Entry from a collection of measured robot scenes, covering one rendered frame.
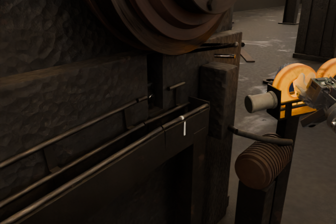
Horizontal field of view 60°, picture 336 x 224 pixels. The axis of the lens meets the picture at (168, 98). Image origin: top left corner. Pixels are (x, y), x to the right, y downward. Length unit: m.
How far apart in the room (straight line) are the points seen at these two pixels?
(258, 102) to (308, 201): 0.87
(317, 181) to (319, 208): 0.23
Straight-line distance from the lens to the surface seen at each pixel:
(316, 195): 1.80
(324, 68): 1.11
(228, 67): 0.91
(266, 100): 1.00
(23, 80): 0.58
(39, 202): 0.56
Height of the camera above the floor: 1.03
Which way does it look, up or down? 21 degrees down
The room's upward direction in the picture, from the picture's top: straight up
